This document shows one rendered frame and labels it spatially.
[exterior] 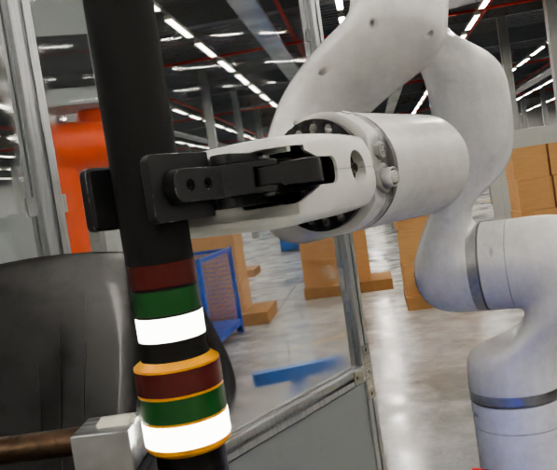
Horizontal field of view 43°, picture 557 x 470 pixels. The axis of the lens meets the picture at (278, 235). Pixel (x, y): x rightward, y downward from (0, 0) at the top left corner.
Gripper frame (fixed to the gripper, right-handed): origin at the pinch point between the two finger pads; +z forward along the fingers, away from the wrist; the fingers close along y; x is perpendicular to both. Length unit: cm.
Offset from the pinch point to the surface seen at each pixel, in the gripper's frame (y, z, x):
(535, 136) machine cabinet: 342, -1177, 46
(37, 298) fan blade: 15.8, -3.2, -5.5
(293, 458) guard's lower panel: 70, -94, -58
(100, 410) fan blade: 8.3, -1.3, -12.1
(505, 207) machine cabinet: 397, -1147, -65
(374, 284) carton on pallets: 455, -785, -129
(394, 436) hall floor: 178, -318, -144
